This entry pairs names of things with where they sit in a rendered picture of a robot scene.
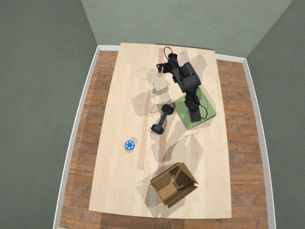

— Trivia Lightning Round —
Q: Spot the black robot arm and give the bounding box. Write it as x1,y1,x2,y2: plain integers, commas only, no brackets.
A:
166,53,201,122

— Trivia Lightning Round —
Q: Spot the brown cardboard box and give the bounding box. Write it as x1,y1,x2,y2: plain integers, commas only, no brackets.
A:
151,162,197,209

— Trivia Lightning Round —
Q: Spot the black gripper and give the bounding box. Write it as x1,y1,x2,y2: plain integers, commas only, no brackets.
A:
156,62,171,73

